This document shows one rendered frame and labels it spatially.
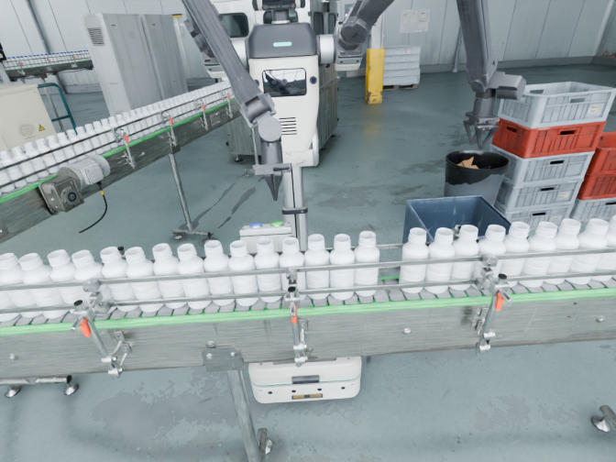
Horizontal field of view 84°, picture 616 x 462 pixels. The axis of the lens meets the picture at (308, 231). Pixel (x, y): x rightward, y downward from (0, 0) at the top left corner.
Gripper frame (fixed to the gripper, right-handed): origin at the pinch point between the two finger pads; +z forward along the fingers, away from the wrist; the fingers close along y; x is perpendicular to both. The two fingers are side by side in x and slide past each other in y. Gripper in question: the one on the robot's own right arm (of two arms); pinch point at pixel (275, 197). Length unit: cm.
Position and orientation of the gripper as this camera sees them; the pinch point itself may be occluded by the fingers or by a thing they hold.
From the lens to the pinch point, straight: 95.2
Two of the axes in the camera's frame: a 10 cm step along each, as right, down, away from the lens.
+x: -0.2, -1.9, 9.8
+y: 10.0, -0.6, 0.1
